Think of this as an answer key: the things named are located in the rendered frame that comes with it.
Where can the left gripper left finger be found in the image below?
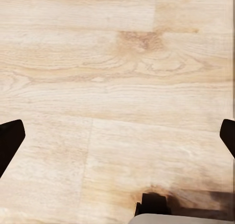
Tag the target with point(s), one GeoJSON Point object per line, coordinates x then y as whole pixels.
{"type": "Point", "coordinates": [12, 135]}

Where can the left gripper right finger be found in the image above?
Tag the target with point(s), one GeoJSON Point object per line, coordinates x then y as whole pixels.
{"type": "Point", "coordinates": [227, 134]}

